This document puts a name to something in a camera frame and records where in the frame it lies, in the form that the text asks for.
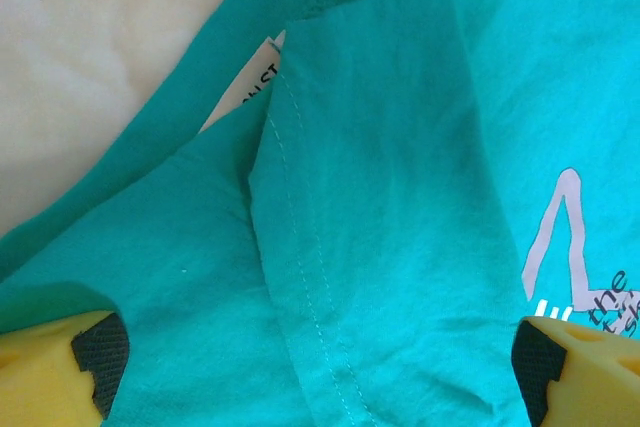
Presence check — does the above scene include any teal printed t-shirt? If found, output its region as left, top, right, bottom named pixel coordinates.
left=0, top=0, right=640, bottom=427

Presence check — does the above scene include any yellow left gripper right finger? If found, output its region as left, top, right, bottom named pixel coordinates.
left=510, top=315, right=640, bottom=427

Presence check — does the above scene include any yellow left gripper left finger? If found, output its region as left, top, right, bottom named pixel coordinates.
left=0, top=310, right=131, bottom=427

